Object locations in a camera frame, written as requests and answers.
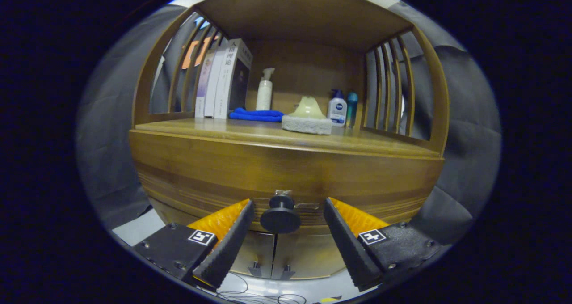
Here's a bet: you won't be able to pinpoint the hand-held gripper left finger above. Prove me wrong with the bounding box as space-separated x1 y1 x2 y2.
133 199 255 290

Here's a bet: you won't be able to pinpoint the wooden countertop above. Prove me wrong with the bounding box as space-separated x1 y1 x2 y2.
134 118 443 159

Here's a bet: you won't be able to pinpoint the white pump bottle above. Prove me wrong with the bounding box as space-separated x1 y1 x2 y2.
256 68 275 111

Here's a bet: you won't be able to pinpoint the thin white book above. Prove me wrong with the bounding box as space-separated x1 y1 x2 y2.
204 45 231 118

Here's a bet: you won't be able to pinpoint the blue folded cloth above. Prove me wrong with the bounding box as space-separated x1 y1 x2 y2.
229 107 285 122

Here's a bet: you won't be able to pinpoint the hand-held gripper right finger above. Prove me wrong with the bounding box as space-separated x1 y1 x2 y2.
323 197 450 292

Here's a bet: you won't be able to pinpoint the teal slim bottle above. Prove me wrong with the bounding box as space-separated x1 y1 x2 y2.
345 92 359 128

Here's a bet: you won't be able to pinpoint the pale purple book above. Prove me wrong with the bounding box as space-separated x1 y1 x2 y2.
195 49 217 118

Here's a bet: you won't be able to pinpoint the wooden cabinet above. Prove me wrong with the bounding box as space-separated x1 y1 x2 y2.
129 0 450 280

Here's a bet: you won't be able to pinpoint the black floor cables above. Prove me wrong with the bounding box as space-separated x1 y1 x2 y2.
214 273 309 304

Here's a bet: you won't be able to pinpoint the thick white book with portrait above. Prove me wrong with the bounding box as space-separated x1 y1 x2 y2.
214 38 253 119

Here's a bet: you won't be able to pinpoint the white lotion bottle blue cap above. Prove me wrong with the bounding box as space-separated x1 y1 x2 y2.
327 89 348 127

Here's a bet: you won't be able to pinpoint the wooden cabinet door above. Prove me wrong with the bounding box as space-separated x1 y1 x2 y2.
273 230 353 280
230 230 277 278

